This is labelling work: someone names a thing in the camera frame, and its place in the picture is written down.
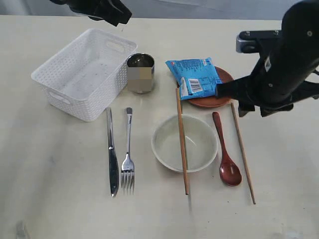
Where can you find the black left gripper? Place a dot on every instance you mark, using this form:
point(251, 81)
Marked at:
point(111, 11)

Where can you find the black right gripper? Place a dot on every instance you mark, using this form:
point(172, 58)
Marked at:
point(274, 86)

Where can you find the wooden chopstick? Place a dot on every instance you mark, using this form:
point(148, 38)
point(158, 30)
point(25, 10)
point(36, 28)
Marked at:
point(182, 141)
point(243, 153)

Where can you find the shiny steel cup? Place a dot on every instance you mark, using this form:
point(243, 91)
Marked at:
point(140, 73)

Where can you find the brown round plate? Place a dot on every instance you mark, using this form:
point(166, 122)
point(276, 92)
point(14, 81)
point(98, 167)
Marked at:
point(212, 101)

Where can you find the blue snack packet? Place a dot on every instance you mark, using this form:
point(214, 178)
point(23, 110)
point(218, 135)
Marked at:
point(197, 78)

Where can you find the white ceramic bowl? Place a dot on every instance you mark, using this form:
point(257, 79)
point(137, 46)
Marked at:
point(201, 144)

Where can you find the red-brown wooden spoon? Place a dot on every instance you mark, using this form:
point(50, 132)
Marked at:
point(229, 172)

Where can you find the steel spoon long handle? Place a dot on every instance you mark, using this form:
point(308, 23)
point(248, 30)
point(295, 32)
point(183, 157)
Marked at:
point(128, 167)

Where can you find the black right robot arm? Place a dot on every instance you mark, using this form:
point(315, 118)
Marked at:
point(287, 57)

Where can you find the white perforated plastic basket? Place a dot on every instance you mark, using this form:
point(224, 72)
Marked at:
point(85, 76)

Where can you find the white curtain backdrop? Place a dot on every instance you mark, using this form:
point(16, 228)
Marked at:
point(180, 9)

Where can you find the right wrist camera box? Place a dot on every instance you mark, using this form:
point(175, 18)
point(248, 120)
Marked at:
point(260, 41)

